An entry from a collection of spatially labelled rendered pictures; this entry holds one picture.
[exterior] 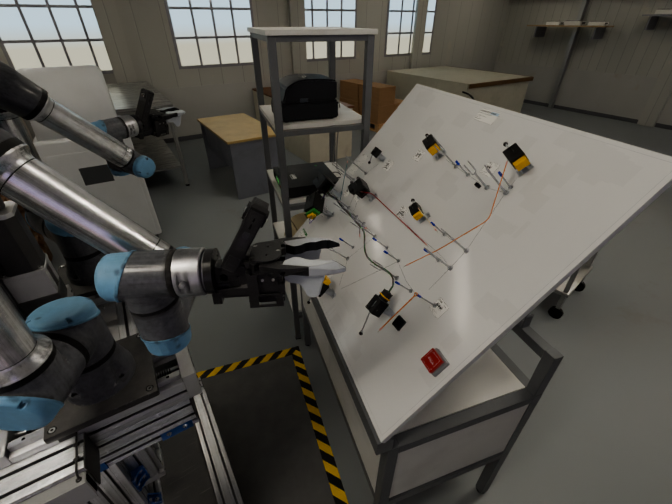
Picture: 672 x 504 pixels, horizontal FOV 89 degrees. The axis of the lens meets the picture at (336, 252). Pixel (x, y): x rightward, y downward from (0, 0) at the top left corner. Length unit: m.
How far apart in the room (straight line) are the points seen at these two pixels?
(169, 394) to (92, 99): 2.99
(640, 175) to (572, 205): 0.15
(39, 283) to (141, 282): 0.59
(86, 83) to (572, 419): 4.20
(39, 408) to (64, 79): 3.19
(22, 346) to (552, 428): 2.34
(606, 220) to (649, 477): 1.75
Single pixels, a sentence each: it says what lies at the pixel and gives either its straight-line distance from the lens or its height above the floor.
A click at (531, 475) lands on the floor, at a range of 2.26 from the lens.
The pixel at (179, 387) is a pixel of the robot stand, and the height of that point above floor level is 1.09.
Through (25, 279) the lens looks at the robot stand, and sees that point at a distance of 1.13.
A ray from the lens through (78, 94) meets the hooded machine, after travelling 3.71.
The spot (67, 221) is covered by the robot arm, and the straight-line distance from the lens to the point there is 0.71.
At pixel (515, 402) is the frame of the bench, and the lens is 1.42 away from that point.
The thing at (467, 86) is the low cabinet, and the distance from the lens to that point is 7.37.
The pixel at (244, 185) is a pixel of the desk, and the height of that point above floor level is 0.17.
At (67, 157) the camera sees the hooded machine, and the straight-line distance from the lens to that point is 3.64.
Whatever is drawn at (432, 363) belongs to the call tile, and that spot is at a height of 1.10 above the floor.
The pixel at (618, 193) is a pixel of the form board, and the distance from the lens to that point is 1.08.
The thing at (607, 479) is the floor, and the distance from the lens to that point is 2.44.
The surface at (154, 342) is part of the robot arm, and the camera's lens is 0.64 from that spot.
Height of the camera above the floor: 1.88
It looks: 34 degrees down
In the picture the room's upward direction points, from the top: straight up
